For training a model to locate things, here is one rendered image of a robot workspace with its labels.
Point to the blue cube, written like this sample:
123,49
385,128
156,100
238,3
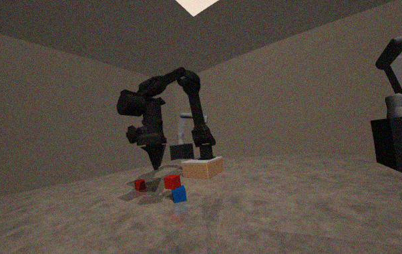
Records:
179,194

